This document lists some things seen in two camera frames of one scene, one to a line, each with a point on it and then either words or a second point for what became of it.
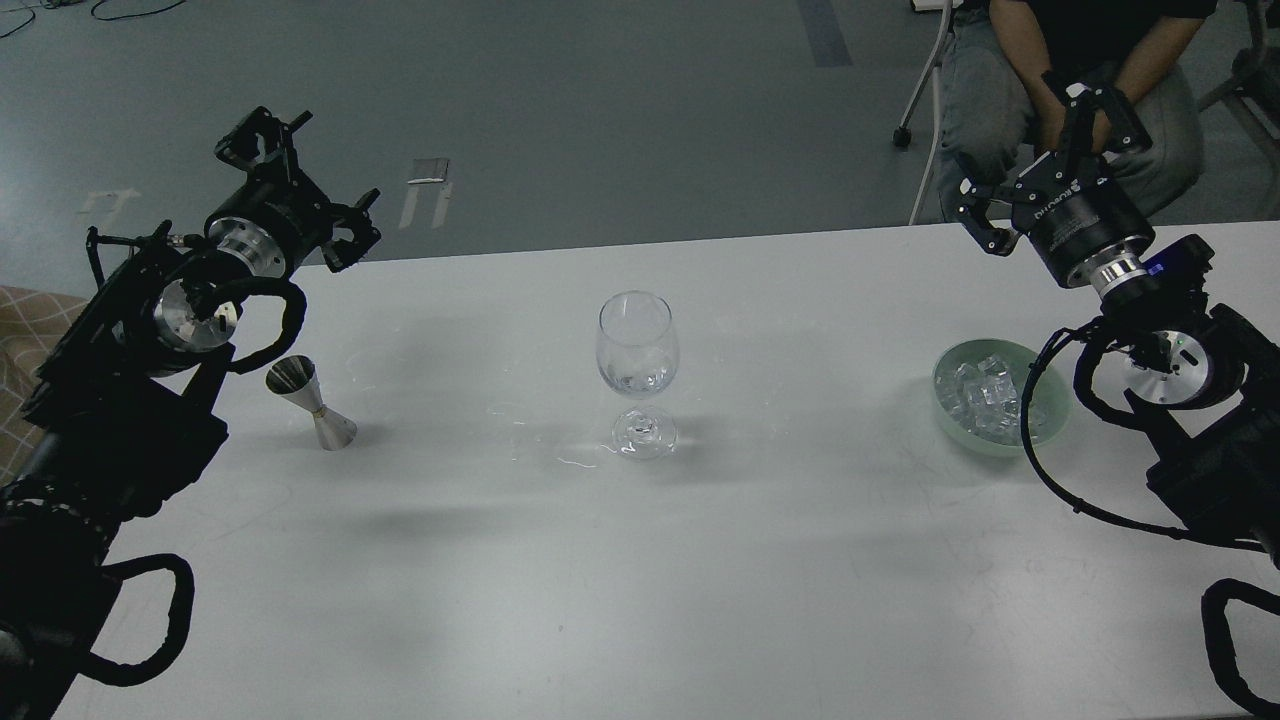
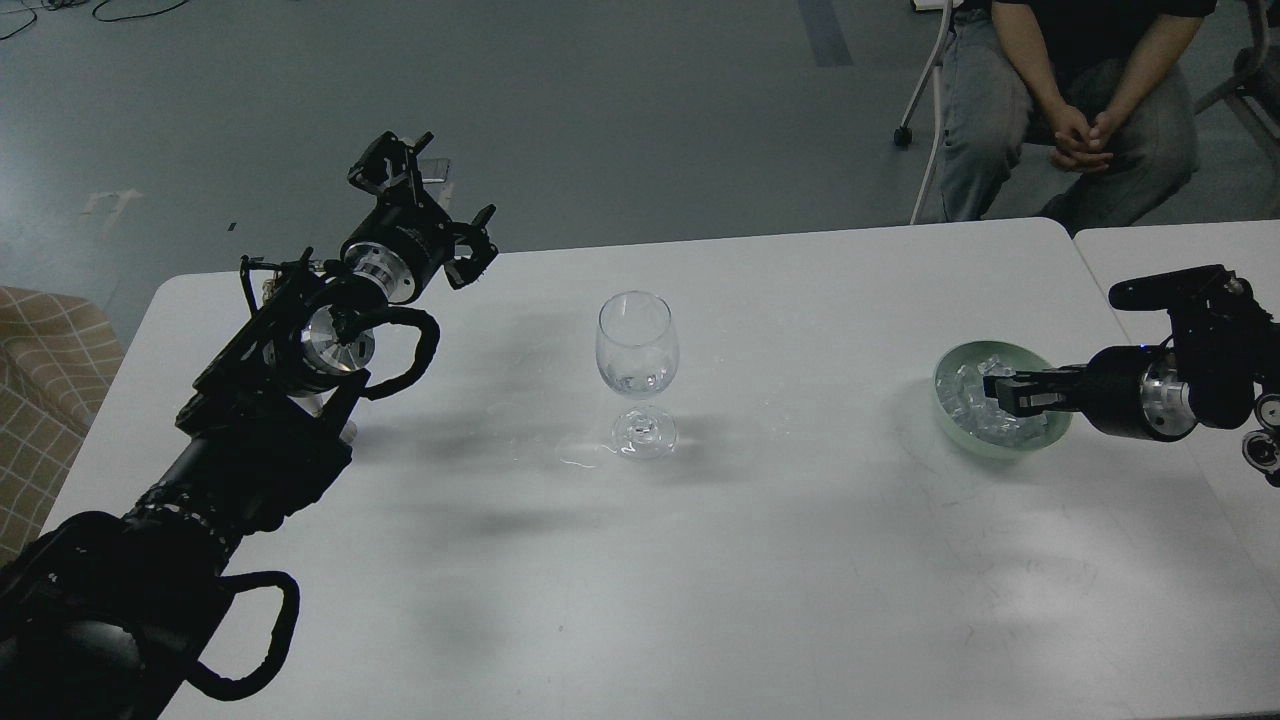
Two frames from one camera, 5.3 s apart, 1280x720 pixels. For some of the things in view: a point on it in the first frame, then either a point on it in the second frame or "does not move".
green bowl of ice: x=978 y=391 does not move
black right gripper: x=1089 y=229 → x=1138 y=391
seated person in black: x=1008 y=65 does not move
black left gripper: x=276 y=221 → x=403 y=241
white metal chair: x=902 y=135 does not move
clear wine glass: x=638 y=356 does not move
